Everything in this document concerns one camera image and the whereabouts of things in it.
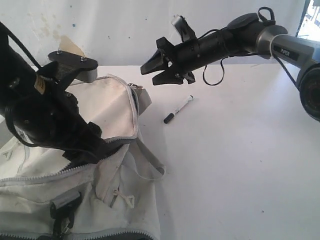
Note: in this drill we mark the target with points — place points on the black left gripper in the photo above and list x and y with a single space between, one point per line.
53 121

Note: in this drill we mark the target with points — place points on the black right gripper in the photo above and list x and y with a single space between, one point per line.
171 63

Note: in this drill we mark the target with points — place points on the white marker black cap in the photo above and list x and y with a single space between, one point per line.
172 114

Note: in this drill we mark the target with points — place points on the white fabric backpack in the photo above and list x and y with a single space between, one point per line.
42 198

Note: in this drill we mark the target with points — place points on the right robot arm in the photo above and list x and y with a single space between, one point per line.
248 35

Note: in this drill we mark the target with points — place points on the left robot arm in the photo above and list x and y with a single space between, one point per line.
19 78

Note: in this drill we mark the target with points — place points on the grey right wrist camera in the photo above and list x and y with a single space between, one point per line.
184 30

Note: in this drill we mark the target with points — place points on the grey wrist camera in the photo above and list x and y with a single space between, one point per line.
184 30
69 62

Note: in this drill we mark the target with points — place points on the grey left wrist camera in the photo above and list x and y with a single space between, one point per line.
69 62

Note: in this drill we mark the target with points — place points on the dark window frame post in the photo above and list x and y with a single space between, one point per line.
304 11

